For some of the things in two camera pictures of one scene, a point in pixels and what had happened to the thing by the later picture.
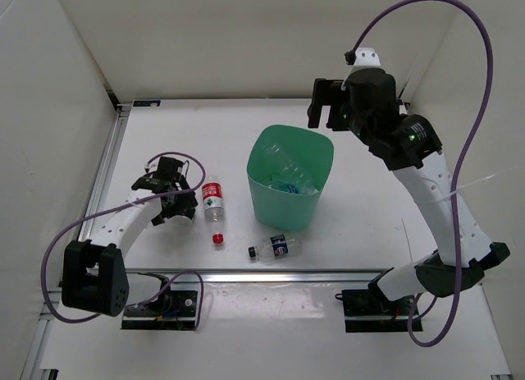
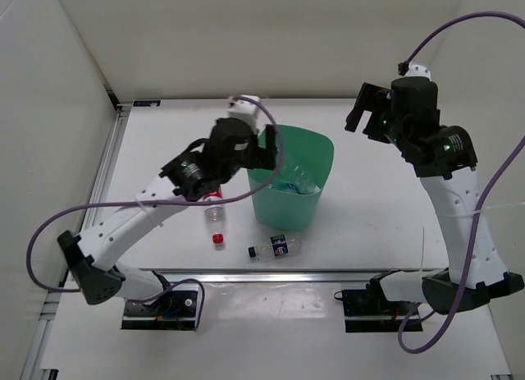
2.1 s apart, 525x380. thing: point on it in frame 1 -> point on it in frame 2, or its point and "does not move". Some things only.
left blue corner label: (147, 103) does not move
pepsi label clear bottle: (276, 248) does not move
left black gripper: (185, 201) -> (262, 157)
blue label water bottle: (288, 188) does not move
